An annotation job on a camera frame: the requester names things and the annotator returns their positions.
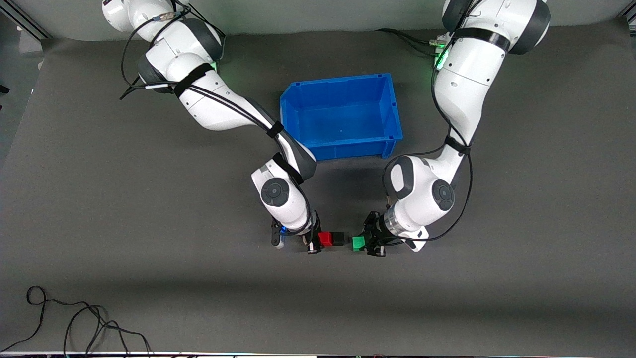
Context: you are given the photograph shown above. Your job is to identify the black arm base cables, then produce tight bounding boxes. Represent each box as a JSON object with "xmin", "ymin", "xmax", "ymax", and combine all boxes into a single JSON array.
[
  {"xmin": 375, "ymin": 27, "xmax": 450, "ymax": 56},
  {"xmin": 186, "ymin": 5, "xmax": 227, "ymax": 64}
]

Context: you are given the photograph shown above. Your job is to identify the thin black loose cable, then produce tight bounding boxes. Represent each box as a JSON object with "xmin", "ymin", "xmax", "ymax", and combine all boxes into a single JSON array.
[{"xmin": 0, "ymin": 286, "xmax": 152, "ymax": 356}]

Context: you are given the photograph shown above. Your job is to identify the blue plastic storage bin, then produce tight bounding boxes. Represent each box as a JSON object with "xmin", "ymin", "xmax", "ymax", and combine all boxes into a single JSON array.
[{"xmin": 279, "ymin": 73, "xmax": 403, "ymax": 162}]

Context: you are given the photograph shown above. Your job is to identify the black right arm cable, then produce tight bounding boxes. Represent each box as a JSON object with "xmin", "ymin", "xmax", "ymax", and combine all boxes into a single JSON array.
[{"xmin": 119, "ymin": 0, "xmax": 318, "ymax": 234}]

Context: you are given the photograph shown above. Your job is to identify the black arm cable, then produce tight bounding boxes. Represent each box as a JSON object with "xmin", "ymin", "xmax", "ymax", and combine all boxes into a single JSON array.
[
  {"xmin": 119, "ymin": 0, "xmax": 318, "ymax": 234},
  {"xmin": 382, "ymin": 0, "xmax": 497, "ymax": 243}
]

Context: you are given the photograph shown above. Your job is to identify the dark grey table mat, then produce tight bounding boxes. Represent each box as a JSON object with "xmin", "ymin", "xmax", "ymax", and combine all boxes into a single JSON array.
[{"xmin": 0, "ymin": 17, "xmax": 636, "ymax": 355}]

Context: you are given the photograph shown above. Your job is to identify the black left arm base cables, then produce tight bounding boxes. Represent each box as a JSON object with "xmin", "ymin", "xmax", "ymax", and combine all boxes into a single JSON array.
[{"xmin": 375, "ymin": 27, "xmax": 450, "ymax": 56}]

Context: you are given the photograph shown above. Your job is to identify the black right arm base cables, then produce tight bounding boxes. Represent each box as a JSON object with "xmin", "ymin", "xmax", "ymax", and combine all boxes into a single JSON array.
[{"xmin": 186, "ymin": 5, "xmax": 227, "ymax": 64}]

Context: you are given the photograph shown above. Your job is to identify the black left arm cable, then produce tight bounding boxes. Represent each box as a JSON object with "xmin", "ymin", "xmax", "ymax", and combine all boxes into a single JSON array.
[{"xmin": 382, "ymin": 0, "xmax": 497, "ymax": 243}]

